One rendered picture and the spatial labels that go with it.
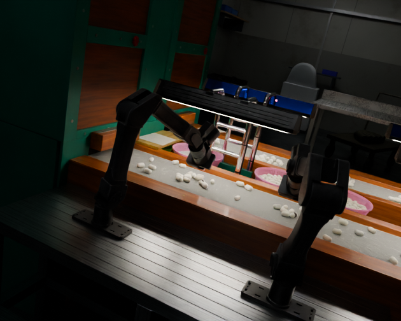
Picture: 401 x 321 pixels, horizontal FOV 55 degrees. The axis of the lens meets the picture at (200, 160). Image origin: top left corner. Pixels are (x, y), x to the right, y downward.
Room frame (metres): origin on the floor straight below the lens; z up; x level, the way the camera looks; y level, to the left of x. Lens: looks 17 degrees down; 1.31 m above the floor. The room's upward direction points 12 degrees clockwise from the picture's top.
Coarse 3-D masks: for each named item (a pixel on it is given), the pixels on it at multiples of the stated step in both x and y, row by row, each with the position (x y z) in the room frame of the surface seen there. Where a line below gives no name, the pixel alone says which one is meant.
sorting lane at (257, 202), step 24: (144, 168) 1.53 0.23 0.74; (168, 168) 1.60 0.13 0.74; (192, 168) 1.67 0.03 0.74; (192, 192) 1.38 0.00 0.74; (216, 192) 1.43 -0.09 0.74; (240, 192) 1.49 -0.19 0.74; (264, 192) 1.55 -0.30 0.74; (264, 216) 1.30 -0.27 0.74; (336, 216) 1.45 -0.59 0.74; (336, 240) 1.23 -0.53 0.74; (360, 240) 1.27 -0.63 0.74; (384, 240) 1.32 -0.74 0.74
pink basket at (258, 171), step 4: (260, 168) 1.81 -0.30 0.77; (264, 168) 1.83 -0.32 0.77; (268, 168) 1.84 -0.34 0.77; (272, 168) 1.85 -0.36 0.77; (256, 172) 1.76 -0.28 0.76; (260, 172) 1.81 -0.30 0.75; (264, 172) 1.82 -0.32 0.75; (268, 172) 1.84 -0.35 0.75; (276, 172) 1.85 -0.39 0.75; (280, 172) 1.85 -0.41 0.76; (284, 172) 1.85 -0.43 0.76; (256, 176) 1.70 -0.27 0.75; (260, 180) 1.66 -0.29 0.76; (264, 180) 1.63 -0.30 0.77; (272, 184) 1.61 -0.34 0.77
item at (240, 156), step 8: (216, 120) 1.71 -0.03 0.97; (232, 128) 1.68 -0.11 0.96; (240, 128) 1.68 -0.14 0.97; (248, 128) 1.66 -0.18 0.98; (248, 136) 1.67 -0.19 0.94; (224, 152) 1.69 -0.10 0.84; (232, 152) 1.69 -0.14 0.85; (240, 152) 1.66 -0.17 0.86; (240, 160) 1.66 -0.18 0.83; (240, 168) 1.67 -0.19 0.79
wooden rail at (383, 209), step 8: (224, 160) 1.96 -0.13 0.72; (232, 160) 1.95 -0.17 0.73; (256, 160) 1.94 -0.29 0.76; (256, 168) 1.90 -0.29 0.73; (280, 168) 1.89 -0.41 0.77; (360, 192) 1.77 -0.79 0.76; (376, 200) 1.71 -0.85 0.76; (384, 200) 1.73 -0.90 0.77; (376, 208) 1.71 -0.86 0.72; (384, 208) 1.70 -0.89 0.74; (392, 208) 1.69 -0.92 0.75; (400, 208) 1.68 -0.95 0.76; (376, 216) 1.70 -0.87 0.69; (384, 216) 1.69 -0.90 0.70; (392, 216) 1.68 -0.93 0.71; (400, 216) 1.67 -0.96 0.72; (400, 224) 1.67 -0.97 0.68
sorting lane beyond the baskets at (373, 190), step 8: (216, 144) 2.20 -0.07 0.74; (232, 144) 2.28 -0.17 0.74; (248, 152) 2.17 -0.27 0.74; (264, 152) 2.25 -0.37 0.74; (360, 184) 2.00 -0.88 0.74; (368, 184) 2.04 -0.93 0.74; (368, 192) 1.88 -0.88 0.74; (376, 192) 1.91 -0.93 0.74; (384, 192) 1.94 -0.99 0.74; (392, 192) 1.97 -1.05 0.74
